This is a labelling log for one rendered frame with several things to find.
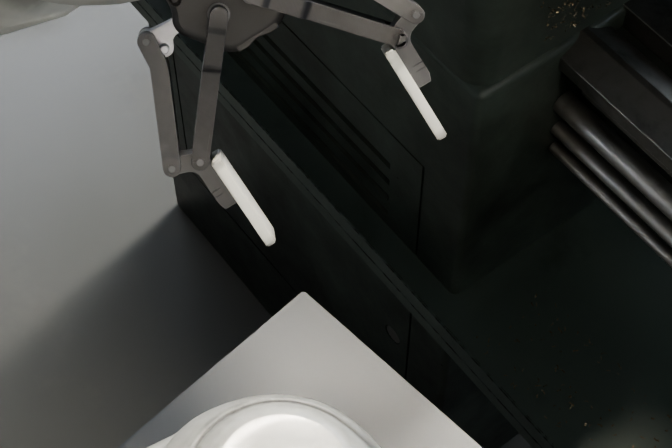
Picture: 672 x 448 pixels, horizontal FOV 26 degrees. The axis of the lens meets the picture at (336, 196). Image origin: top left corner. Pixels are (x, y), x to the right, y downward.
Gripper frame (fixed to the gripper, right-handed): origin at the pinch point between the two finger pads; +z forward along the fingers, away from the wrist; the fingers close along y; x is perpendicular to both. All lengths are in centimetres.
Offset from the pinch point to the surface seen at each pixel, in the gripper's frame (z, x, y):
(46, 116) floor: 3, 131, -43
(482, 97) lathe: 7.0, 22.7, 11.6
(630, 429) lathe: 45, 30, 8
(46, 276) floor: 20, 109, -52
